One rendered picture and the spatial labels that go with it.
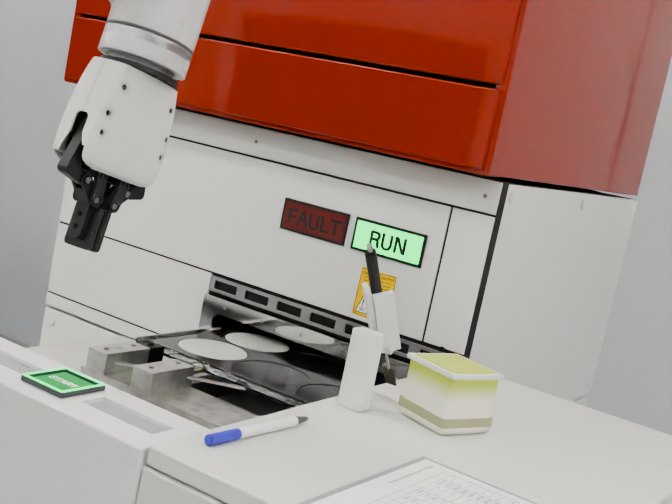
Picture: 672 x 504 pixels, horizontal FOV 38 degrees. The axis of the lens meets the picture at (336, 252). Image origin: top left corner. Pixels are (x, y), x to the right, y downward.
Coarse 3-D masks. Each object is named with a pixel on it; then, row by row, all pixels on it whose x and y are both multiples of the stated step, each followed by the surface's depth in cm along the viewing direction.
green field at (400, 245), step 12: (360, 228) 142; (372, 228) 141; (384, 228) 140; (360, 240) 142; (372, 240) 141; (384, 240) 140; (396, 240) 139; (408, 240) 138; (420, 240) 137; (384, 252) 140; (396, 252) 139; (408, 252) 138; (420, 252) 137
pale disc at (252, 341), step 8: (232, 336) 150; (240, 336) 151; (248, 336) 152; (256, 336) 153; (264, 336) 154; (240, 344) 146; (248, 344) 147; (256, 344) 148; (264, 344) 149; (272, 344) 150; (280, 344) 151
